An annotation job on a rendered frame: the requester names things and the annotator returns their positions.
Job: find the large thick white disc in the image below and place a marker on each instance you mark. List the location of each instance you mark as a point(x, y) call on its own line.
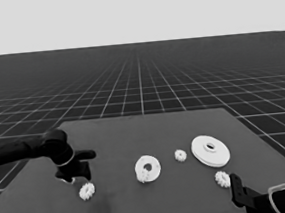
point(220, 153)

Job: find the white round carrier with pins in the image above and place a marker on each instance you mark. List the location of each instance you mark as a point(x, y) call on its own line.
point(155, 170)

